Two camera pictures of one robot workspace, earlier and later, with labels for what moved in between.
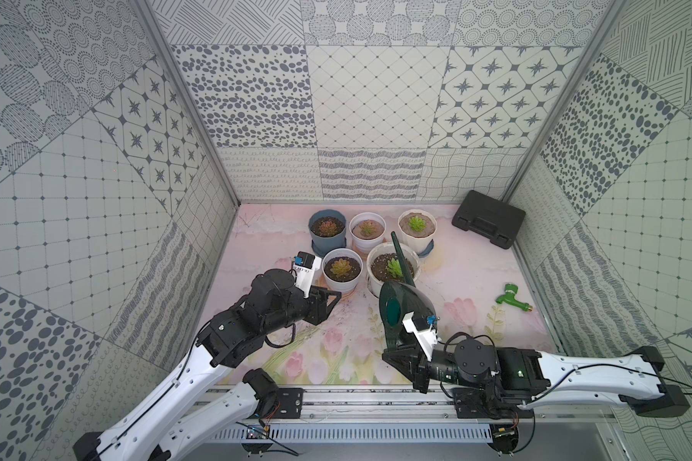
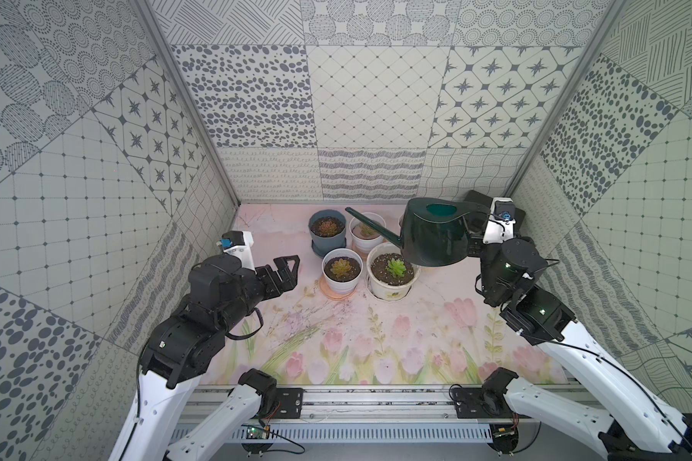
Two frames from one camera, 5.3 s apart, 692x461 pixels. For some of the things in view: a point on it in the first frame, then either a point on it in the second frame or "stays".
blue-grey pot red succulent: [328, 230] stays
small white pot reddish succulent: [367, 230] stays
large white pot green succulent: [383, 265] stays
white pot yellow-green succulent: [341, 269] stays
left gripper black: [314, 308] → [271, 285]
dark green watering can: [399, 299] → [435, 230]
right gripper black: [414, 359] → [476, 243]
